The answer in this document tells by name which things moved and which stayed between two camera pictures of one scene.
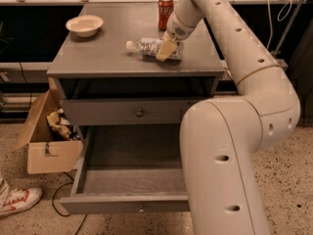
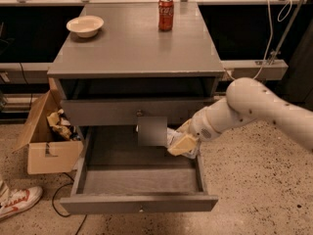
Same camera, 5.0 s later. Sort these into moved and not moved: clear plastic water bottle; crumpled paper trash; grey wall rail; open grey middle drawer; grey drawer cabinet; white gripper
Moved: clear plastic water bottle; white gripper
Not moved: crumpled paper trash; grey drawer cabinet; open grey middle drawer; grey wall rail
